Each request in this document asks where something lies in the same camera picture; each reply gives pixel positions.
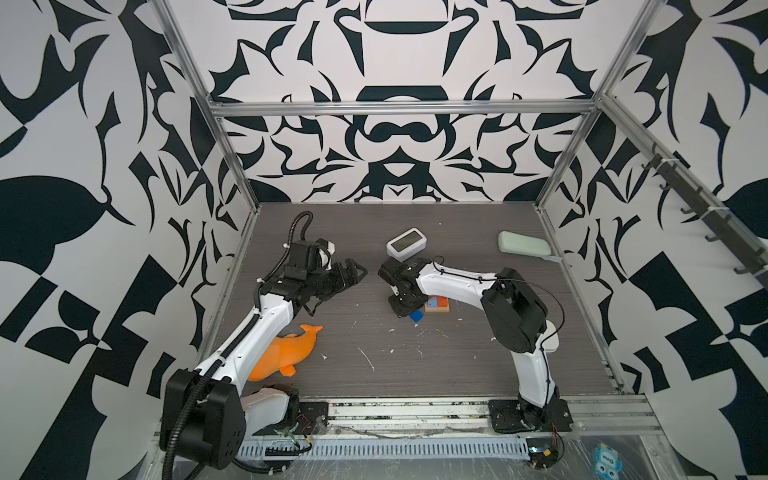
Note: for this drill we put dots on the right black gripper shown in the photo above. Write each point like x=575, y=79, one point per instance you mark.
x=399, y=311

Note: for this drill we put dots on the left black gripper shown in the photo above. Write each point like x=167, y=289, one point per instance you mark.
x=340, y=280

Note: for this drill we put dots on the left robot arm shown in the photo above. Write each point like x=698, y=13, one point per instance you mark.
x=205, y=416

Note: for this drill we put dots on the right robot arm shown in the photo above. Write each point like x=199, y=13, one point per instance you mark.
x=517, y=316

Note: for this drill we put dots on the white digital clock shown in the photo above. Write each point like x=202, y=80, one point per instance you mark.
x=406, y=245

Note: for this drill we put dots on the orange toy whale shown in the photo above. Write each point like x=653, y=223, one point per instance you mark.
x=284, y=353

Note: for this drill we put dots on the pale green case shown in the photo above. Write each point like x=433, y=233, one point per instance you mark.
x=517, y=244

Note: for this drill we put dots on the blue robot sticker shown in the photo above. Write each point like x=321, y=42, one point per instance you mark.
x=606, y=463

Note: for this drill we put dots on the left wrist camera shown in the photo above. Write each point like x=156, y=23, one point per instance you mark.
x=325, y=251

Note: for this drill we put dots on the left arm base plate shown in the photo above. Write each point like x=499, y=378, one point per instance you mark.
x=307, y=417

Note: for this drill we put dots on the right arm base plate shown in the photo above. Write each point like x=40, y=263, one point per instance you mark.
x=520, y=416

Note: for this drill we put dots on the white slotted cable duct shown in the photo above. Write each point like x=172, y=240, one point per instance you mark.
x=327, y=449

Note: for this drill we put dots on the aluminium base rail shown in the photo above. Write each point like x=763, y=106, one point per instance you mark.
x=470, y=416

